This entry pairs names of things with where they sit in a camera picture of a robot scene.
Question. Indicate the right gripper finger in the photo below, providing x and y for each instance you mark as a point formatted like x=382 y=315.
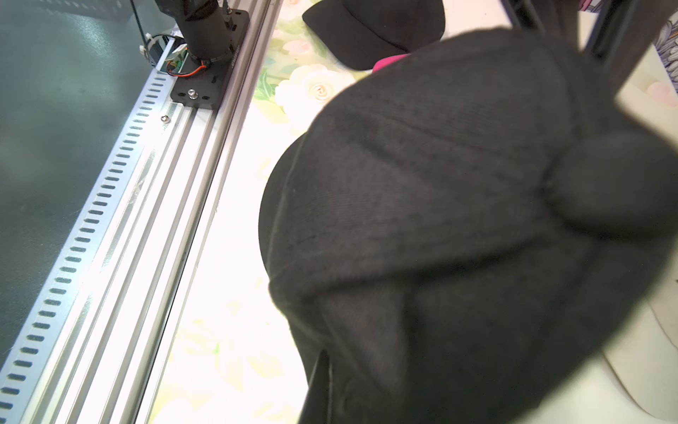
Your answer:
x=317 y=407

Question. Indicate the black cap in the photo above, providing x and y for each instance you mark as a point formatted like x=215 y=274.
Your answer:
x=462 y=229
x=359 y=33

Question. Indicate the pink cap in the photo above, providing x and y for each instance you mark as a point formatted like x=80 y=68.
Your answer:
x=385 y=62

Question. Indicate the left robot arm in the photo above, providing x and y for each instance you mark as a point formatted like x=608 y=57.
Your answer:
x=202 y=25

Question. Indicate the white Colorado cap front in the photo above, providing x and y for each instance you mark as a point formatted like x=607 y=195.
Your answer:
x=643 y=354

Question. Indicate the perforated metal tray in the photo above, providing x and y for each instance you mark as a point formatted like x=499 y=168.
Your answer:
x=85 y=249

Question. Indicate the aluminium front rail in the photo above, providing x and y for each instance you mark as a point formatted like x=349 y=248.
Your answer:
x=107 y=359

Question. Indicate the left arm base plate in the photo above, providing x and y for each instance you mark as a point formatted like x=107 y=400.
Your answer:
x=203 y=84

